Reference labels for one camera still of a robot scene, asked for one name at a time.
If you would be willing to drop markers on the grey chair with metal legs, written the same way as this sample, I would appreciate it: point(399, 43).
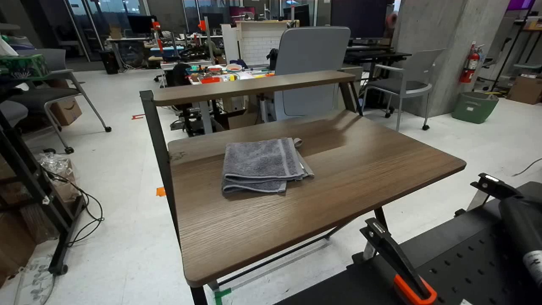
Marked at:
point(416, 87)

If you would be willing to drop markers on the large black monitor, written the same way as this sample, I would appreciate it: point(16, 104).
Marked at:
point(361, 17)

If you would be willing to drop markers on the small black monitor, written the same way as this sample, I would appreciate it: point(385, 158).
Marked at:
point(140, 24)

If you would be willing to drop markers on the green plastic bin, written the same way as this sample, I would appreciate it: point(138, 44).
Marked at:
point(475, 107)

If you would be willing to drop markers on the cluttered background work table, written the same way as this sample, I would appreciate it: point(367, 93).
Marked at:
point(226, 71)

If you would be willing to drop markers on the black and silver clamp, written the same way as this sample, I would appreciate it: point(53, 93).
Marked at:
point(497, 185)

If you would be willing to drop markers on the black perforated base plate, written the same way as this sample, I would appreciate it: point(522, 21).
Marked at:
point(463, 271)

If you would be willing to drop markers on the orange floor tape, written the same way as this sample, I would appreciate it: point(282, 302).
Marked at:
point(162, 192)

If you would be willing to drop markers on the black cylindrical post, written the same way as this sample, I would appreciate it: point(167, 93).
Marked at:
point(522, 226)

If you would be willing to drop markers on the cardboard box beside pillar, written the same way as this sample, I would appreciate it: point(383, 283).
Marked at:
point(526, 90)

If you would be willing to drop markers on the black trash bin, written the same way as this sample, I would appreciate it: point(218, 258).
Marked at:
point(111, 61)

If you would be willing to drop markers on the black metal rack frame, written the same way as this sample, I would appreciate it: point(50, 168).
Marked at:
point(35, 180)

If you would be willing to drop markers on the crumpled clear plastic bag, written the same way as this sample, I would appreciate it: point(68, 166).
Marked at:
point(55, 165)

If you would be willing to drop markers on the black stand pole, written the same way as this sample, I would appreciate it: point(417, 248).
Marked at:
point(511, 51)

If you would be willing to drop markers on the wooden raised desk shelf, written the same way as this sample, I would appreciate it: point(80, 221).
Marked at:
point(255, 85)

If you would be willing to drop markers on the black background desk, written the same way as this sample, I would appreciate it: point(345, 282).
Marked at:
point(373, 54)

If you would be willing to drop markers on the black backpack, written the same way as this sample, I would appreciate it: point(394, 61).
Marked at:
point(179, 75)

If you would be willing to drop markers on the red fire extinguisher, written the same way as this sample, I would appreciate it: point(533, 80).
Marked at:
point(470, 65)

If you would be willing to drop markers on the cardboard box under desk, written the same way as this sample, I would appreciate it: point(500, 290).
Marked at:
point(241, 119)

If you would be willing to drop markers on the large brown cardboard box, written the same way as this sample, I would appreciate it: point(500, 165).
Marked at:
point(14, 243)

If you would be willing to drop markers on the grey folded towel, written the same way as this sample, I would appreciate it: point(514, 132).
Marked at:
point(260, 161)

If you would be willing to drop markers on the green patterned box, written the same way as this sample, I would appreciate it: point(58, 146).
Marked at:
point(19, 65)

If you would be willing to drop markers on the wooden desk with shelf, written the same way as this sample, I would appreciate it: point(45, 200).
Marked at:
point(157, 132)

